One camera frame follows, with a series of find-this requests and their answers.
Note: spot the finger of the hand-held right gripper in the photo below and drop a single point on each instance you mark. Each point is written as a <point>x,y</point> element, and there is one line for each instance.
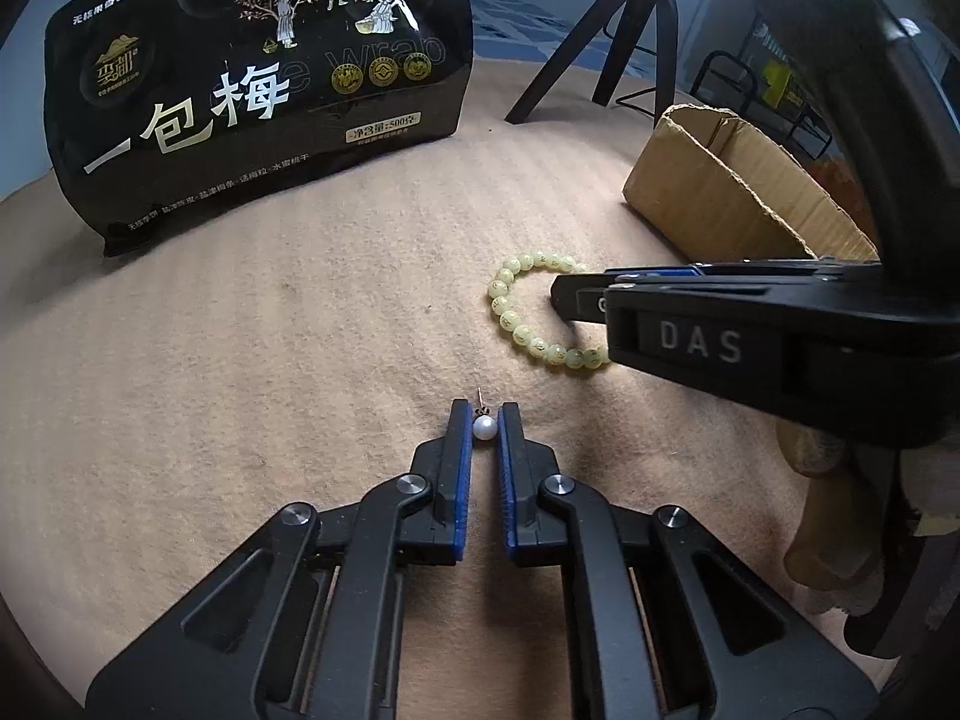
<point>581,300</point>
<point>750,270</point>

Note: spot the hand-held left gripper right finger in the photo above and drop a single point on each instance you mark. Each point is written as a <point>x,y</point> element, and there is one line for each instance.
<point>508,480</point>

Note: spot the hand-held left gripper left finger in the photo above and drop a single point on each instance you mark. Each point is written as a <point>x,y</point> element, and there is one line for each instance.
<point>459,480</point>

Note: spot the pearl stud earring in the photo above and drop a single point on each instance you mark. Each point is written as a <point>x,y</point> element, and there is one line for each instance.
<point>485,429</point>

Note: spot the person's right hand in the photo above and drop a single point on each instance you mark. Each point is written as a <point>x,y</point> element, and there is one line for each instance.
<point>832,532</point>

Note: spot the open cardboard box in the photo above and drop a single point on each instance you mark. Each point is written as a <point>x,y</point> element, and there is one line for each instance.
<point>712,195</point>

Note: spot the yellow box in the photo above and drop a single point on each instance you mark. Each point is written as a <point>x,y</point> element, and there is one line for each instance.
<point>776,82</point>

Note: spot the low black metal rack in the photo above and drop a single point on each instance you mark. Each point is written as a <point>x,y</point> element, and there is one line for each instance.
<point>724,79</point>

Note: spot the blue patterned bedsheet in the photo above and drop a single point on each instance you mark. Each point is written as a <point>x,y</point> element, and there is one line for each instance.
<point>525,22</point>

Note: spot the black tripod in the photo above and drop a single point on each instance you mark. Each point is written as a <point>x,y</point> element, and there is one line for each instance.
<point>637,0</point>

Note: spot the black snack bag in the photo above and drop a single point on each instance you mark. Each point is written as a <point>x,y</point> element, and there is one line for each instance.
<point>225,90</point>

